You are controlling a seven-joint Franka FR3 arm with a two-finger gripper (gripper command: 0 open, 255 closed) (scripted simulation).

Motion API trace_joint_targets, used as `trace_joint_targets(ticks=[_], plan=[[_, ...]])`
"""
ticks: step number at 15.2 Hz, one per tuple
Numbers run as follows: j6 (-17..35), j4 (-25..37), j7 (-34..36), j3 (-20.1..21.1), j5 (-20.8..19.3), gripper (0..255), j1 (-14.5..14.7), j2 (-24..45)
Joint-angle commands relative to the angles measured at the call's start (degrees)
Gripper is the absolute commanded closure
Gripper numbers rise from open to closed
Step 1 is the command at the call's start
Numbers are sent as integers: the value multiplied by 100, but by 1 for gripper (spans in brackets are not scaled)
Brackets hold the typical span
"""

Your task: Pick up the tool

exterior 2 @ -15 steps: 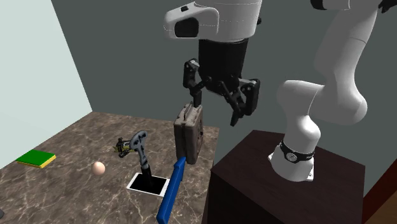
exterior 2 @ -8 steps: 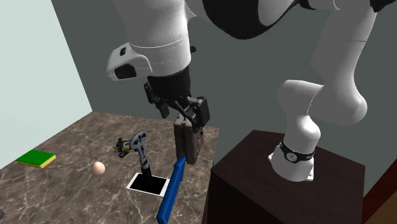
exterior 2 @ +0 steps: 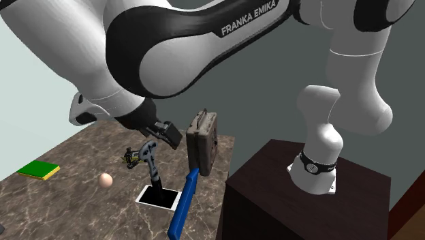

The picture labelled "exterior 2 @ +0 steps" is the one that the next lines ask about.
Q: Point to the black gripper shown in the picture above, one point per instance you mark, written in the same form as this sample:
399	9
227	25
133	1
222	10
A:
138	117

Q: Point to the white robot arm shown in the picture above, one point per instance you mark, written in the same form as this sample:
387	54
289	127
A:
186	63

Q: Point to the small yellow and black toy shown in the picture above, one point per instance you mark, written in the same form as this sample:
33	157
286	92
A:
132	159

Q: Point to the brown worn suitcase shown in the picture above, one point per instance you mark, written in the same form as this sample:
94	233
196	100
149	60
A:
202	146

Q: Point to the white tablet with black screen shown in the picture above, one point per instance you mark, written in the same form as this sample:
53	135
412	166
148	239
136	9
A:
149	199

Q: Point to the beige egg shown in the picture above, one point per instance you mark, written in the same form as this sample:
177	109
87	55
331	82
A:
105	180

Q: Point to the long blue bar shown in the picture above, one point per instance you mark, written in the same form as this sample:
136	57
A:
183	206

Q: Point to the dark brown robot stand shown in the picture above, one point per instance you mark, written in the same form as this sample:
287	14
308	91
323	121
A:
265	199

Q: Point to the green and yellow sponge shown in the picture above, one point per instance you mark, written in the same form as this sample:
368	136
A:
37	168

